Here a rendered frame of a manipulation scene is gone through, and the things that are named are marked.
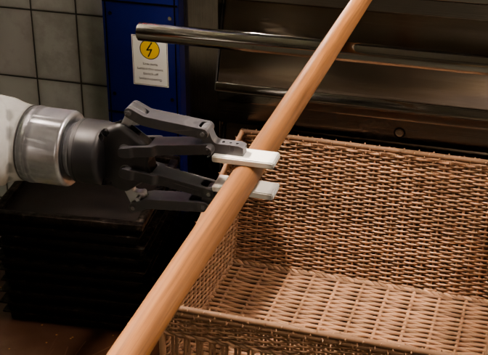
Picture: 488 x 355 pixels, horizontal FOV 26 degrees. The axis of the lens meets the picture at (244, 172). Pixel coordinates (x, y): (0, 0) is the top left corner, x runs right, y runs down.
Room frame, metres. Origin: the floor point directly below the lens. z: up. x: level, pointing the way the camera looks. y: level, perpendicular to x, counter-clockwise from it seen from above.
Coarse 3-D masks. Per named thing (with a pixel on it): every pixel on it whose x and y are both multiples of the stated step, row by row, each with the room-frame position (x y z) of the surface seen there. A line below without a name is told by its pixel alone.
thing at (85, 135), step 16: (80, 128) 1.08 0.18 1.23; (96, 128) 1.08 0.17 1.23; (112, 128) 1.08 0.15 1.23; (128, 128) 1.08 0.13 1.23; (80, 144) 1.07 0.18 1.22; (96, 144) 1.07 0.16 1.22; (112, 144) 1.08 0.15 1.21; (128, 144) 1.07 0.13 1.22; (144, 144) 1.07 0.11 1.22; (80, 160) 1.06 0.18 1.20; (96, 160) 1.06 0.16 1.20; (112, 160) 1.08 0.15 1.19; (128, 160) 1.07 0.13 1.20; (144, 160) 1.07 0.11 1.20; (80, 176) 1.06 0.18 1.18; (96, 176) 1.06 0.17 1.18; (112, 176) 1.08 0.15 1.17
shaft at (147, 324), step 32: (352, 0) 1.62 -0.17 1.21; (320, 64) 1.35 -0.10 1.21; (288, 96) 1.23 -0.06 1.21; (288, 128) 1.16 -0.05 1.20; (224, 192) 0.97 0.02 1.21; (224, 224) 0.92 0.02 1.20; (192, 256) 0.85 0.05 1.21; (160, 288) 0.79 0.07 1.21; (160, 320) 0.75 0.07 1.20; (128, 352) 0.70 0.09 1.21
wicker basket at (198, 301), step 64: (384, 192) 1.81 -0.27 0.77; (448, 192) 1.78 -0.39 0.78; (256, 256) 1.84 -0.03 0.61; (320, 256) 1.81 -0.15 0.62; (384, 256) 1.78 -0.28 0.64; (448, 256) 1.74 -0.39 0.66; (192, 320) 1.46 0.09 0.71; (256, 320) 1.43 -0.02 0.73; (320, 320) 1.64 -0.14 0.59; (384, 320) 1.64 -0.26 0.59; (448, 320) 1.64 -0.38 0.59
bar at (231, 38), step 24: (144, 24) 1.61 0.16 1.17; (216, 48) 1.58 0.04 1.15; (240, 48) 1.56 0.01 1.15; (264, 48) 1.55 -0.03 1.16; (288, 48) 1.54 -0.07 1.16; (312, 48) 1.53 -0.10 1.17; (360, 48) 1.51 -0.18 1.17; (384, 48) 1.51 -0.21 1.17; (408, 48) 1.50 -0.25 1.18; (456, 72) 1.47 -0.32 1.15; (480, 72) 1.46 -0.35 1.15
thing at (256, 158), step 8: (248, 152) 1.05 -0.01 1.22; (256, 152) 1.05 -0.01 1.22; (264, 152) 1.05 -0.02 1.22; (272, 152) 1.05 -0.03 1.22; (216, 160) 1.04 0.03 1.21; (224, 160) 1.04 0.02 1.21; (232, 160) 1.03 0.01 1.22; (240, 160) 1.03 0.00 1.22; (248, 160) 1.03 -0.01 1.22; (256, 160) 1.03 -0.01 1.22; (264, 160) 1.03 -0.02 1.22; (272, 160) 1.03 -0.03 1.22; (272, 168) 1.02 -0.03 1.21
